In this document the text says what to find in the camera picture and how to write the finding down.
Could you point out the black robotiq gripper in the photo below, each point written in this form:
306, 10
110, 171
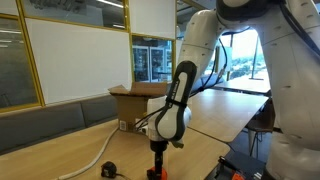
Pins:
159, 146

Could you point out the orange black tape measure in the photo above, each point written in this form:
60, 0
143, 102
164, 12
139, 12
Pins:
150, 174

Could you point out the white franka robot arm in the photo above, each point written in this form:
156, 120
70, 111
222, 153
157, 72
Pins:
293, 83

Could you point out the open cardboard shipping box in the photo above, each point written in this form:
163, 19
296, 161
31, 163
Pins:
130, 106

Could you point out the orange black tool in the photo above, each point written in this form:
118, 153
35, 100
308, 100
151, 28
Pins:
238, 176

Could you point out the black equipment case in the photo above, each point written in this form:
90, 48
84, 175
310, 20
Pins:
243, 163

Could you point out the white framed display cabinet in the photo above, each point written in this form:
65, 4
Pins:
141, 63
156, 63

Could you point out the brown chair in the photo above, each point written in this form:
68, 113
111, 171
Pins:
263, 121

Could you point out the white standing board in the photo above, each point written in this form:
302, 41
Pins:
224, 59

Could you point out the grey upholstered bench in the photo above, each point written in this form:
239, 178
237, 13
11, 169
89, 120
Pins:
40, 125

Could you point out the white wall panel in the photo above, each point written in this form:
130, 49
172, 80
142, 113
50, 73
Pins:
80, 60

